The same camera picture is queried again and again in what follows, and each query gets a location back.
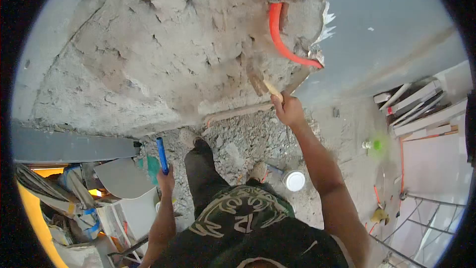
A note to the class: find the teal bag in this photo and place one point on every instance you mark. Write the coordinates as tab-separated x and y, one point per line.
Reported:
153	169

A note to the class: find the grey beam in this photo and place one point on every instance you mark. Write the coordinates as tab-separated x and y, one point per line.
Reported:
74	145

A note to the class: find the person's left hand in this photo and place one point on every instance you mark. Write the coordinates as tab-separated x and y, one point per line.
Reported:
166	184

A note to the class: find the pile of concrete rubble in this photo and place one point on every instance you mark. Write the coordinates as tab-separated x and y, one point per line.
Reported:
238	145

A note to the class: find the pale pipe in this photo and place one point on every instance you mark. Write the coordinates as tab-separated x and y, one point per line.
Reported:
238	112

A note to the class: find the person's right fingers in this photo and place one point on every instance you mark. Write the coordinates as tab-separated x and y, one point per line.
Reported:
278	101

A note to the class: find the person's legs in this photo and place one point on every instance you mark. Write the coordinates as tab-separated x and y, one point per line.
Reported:
200	171

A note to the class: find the person's body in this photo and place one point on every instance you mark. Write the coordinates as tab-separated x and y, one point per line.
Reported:
260	238

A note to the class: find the person's left fingers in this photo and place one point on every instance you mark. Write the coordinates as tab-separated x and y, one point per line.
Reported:
160	174

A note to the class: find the green and white small object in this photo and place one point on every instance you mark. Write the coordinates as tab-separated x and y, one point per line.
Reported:
376	145

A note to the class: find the white bucket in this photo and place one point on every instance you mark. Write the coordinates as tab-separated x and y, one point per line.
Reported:
295	181

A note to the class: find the yellow glove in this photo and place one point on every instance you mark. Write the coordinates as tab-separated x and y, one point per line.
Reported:
379	216

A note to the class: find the pile of taped bundles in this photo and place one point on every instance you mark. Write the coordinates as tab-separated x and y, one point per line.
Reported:
74	201

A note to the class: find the stack of white boards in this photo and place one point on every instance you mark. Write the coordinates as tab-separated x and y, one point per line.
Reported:
416	100

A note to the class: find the metal frame rack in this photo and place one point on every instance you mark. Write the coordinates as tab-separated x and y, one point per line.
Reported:
420	219

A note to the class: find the person's right hand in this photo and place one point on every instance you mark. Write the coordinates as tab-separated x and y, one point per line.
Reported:
290	111

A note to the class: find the orange conduit pipe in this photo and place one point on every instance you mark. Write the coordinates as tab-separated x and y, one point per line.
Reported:
279	41

